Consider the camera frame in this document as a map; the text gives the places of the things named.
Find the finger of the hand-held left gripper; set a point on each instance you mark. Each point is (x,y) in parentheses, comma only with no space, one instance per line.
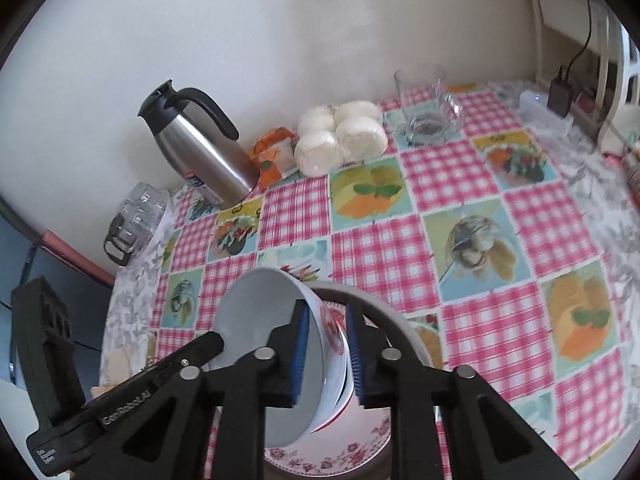
(197,352)

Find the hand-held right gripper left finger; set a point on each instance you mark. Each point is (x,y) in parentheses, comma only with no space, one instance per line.
(300,355)

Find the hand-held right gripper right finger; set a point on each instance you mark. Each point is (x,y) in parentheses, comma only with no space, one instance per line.
(356,360)

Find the red rim strawberry bowl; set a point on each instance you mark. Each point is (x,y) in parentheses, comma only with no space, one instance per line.
(334,390)

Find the stainless steel basin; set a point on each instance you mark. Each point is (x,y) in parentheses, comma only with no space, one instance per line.
(400,325)

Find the small pale blue bowl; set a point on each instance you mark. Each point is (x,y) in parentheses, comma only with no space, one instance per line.
(260,310)

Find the floral round plate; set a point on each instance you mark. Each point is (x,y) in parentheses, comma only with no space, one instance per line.
(350,455)

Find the grey floral tablecloth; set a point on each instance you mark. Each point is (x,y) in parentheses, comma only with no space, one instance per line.
(125,305)

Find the pink checked tablecloth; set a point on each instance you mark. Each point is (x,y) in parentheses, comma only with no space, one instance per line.
(380,260)

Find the dark blue furniture panel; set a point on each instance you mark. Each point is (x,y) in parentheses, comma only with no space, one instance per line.
(30,250)

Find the clear glass cup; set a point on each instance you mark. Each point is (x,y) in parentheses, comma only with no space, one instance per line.
(150,200)
(132,220)

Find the orange snack packet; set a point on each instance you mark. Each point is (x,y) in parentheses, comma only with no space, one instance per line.
(272,160)

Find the stainless steel thermos jug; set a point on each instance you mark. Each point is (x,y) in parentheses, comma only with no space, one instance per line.
(200,150)

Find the pack of white steamed buns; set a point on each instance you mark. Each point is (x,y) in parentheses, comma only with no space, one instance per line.
(340,135)

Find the clear glass mug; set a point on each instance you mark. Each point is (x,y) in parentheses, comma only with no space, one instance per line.
(425,125)

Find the white power strip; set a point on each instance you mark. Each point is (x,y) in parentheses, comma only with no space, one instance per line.
(535,105)

